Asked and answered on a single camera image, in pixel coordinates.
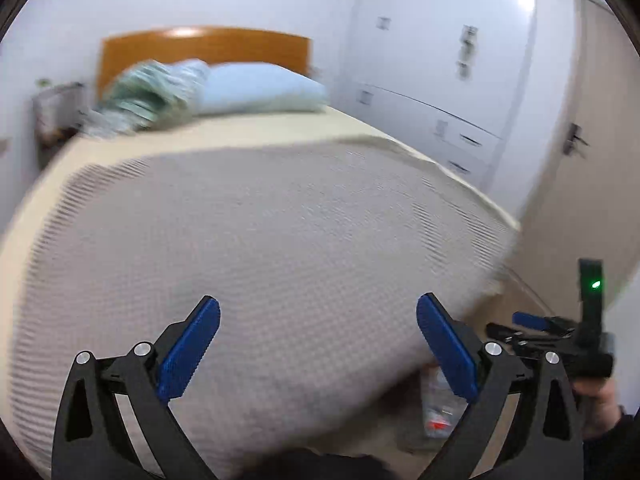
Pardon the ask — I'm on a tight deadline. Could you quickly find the white built-in wardrobe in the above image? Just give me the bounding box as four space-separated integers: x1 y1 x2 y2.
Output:
337 0 538 201

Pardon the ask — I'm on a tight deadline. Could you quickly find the person's leg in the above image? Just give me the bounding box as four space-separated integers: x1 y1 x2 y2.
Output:
330 452 406 480
235 447 331 480

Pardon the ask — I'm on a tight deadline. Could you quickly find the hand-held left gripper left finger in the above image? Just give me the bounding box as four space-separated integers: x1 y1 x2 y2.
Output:
51 295 222 480

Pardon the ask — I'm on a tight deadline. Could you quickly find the dark door handle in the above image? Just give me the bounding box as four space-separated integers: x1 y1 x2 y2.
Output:
562 122 591 158

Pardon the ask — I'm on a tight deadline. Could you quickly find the person's right hand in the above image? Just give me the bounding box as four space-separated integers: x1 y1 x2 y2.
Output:
572 376 624 441

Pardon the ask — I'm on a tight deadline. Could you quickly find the clear plastic bin bag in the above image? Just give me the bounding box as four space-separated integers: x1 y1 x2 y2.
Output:
400 362 481 453

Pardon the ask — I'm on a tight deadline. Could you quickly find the person's right forearm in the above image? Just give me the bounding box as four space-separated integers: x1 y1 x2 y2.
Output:
582 405 640 480

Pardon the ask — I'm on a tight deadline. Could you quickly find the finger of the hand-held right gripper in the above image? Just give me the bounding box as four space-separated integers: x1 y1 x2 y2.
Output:
512 311 576 336
486 322 561 356

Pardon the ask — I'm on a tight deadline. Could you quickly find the wooden bed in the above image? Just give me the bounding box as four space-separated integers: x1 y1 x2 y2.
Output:
0 107 523 461

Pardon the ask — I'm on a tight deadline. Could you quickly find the brown checkered cloth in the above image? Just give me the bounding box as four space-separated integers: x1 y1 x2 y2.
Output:
10 137 521 480

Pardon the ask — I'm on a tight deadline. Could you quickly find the green floral quilt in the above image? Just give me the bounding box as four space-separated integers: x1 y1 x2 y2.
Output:
82 59 211 136

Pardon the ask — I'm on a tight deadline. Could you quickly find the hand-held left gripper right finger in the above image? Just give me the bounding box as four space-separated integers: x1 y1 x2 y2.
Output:
416 292 586 480

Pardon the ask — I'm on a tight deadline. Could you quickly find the person's right leg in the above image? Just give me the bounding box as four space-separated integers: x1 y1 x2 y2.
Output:
330 452 406 480

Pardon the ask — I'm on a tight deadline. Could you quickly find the person's left leg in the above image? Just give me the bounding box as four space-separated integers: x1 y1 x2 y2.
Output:
235 447 331 480

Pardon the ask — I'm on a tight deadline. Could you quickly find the beige door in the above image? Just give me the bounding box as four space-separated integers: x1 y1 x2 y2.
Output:
515 0 640 321

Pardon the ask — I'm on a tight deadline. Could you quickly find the light blue pillow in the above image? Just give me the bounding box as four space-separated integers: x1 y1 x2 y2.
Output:
197 62 328 116

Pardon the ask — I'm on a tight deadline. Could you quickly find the hanging white trinket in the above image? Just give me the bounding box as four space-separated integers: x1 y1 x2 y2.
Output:
457 25 478 81

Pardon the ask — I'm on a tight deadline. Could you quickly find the black metal bedside cart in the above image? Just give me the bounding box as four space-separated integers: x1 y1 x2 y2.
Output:
32 81 88 151

